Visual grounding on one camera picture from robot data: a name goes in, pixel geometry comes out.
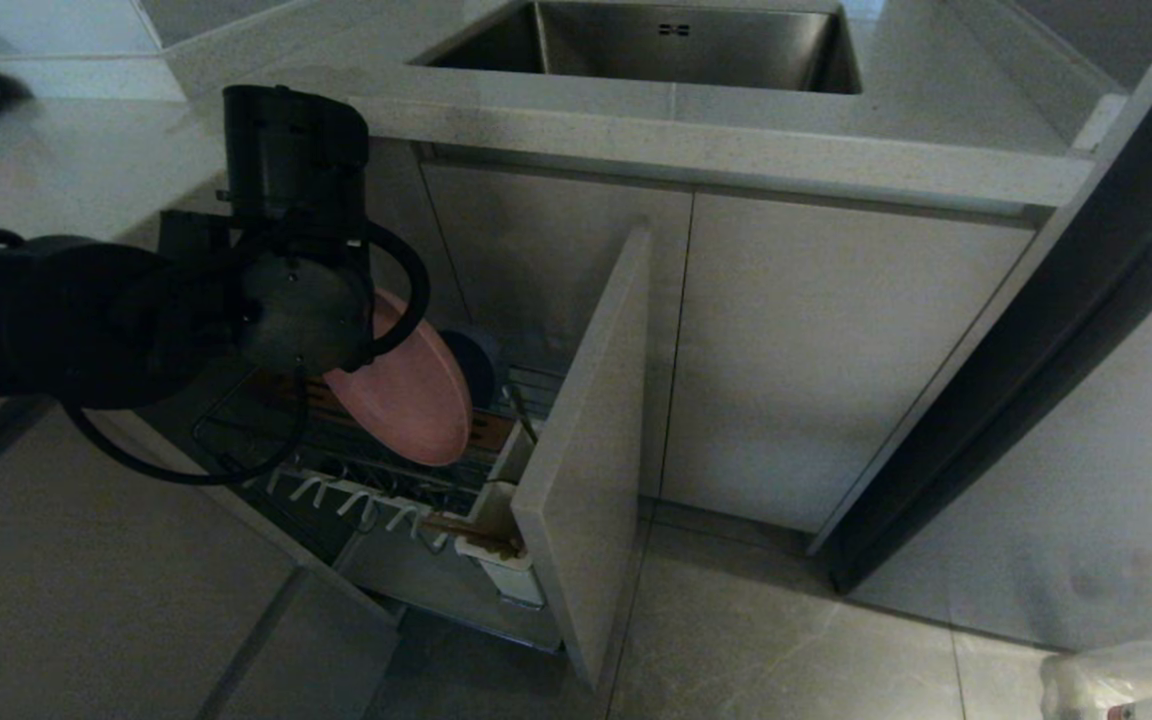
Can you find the grey pull-out drawer front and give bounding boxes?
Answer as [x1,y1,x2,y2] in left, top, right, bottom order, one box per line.
[510,224,653,693]

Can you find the dark blue bowl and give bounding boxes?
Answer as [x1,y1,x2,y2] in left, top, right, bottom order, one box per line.
[439,327,503,412]

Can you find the pink round plate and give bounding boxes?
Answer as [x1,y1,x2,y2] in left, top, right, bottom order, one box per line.
[323,289,474,468]

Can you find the wooden chopsticks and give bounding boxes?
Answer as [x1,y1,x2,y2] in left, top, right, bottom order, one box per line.
[424,514,524,558]

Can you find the white utensil holder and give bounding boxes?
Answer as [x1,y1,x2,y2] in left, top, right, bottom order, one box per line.
[480,480,548,610]

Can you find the grey cabinet door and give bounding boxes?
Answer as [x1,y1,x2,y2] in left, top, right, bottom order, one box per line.
[660,190,1039,534]

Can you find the stainless steel sink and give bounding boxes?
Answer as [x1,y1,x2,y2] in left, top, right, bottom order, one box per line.
[414,0,864,97]

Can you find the dark tall appliance door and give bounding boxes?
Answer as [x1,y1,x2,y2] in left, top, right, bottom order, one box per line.
[810,0,1152,595]

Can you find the clear plastic bag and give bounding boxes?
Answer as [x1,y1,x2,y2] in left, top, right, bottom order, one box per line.
[1040,640,1152,720]

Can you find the black cable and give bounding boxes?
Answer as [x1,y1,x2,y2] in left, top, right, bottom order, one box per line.
[63,368,310,488]
[360,222,432,367]

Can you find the pull-out wire dish rack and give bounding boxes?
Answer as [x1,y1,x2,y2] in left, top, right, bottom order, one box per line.
[191,338,569,653]

